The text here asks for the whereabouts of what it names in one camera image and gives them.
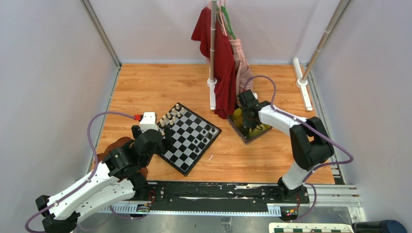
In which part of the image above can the silver right rack pole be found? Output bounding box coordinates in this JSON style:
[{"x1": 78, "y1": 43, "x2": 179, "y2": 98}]
[{"x1": 300, "y1": 0, "x2": 352, "y2": 83}]

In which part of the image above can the brown crumpled cloth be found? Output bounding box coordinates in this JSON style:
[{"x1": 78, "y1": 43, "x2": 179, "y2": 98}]
[{"x1": 97, "y1": 136, "x2": 148, "y2": 178}]

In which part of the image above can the green white chessboard box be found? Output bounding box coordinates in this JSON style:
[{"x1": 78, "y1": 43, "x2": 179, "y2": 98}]
[{"x1": 268, "y1": 222, "x2": 354, "y2": 233}]

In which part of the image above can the black white chessboard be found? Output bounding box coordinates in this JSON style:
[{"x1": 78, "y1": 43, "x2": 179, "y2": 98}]
[{"x1": 159, "y1": 102, "x2": 222, "y2": 176}]

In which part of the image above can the white right rack foot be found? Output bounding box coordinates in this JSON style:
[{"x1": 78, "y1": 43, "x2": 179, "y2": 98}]
[{"x1": 292, "y1": 57, "x2": 313, "y2": 111}]

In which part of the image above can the white rack foot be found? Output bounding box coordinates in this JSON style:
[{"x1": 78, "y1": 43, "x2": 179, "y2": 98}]
[
  {"x1": 207, "y1": 78, "x2": 217, "y2": 110},
  {"x1": 292, "y1": 57, "x2": 313, "y2": 111}
]

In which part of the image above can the yellow metal tin tray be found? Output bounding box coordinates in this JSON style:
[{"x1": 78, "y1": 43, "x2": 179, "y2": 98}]
[{"x1": 227, "y1": 108, "x2": 272, "y2": 145}]

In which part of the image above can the pink hanging garment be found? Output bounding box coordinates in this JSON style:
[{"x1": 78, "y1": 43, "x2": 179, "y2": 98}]
[{"x1": 207, "y1": 1, "x2": 253, "y2": 94}]

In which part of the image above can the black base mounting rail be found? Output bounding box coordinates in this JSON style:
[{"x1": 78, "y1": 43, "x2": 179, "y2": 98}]
[{"x1": 131, "y1": 181, "x2": 309, "y2": 215}]

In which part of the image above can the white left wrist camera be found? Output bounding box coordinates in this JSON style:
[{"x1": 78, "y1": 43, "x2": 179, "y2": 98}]
[{"x1": 139, "y1": 112, "x2": 158, "y2": 133}]

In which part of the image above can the silver centre rack pole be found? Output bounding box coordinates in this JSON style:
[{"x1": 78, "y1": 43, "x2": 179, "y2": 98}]
[{"x1": 209, "y1": 0, "x2": 217, "y2": 84}]

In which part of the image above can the dark red hanging shirt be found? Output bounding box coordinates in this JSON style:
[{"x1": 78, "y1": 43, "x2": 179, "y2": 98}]
[{"x1": 191, "y1": 7, "x2": 236, "y2": 119}]

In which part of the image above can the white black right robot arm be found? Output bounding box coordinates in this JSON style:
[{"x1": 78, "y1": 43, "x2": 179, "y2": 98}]
[{"x1": 238, "y1": 90, "x2": 334, "y2": 203}]

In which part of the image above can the dark blue cylinder object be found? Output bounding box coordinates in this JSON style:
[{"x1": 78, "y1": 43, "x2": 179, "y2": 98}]
[{"x1": 352, "y1": 219, "x2": 408, "y2": 233}]

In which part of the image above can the silver rack pole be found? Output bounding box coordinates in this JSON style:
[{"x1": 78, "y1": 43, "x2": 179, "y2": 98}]
[
  {"x1": 209, "y1": 0, "x2": 217, "y2": 84},
  {"x1": 300, "y1": 0, "x2": 352, "y2": 83}
]

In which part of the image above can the white centre rack foot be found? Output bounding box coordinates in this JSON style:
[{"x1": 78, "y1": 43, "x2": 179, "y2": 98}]
[{"x1": 207, "y1": 78, "x2": 217, "y2": 110}]

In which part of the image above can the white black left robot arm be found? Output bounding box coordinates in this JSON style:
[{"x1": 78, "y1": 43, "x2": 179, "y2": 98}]
[{"x1": 35, "y1": 126, "x2": 172, "y2": 233}]

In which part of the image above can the black pieces set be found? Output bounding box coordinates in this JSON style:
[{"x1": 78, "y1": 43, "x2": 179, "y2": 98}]
[{"x1": 194, "y1": 125, "x2": 218, "y2": 154}]

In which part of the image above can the cream chess pieces row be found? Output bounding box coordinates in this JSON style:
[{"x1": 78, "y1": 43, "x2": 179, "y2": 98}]
[{"x1": 158, "y1": 103, "x2": 187, "y2": 135}]

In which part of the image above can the green clothes hanger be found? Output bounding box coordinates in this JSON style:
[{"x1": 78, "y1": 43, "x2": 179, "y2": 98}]
[{"x1": 217, "y1": 5, "x2": 237, "y2": 39}]

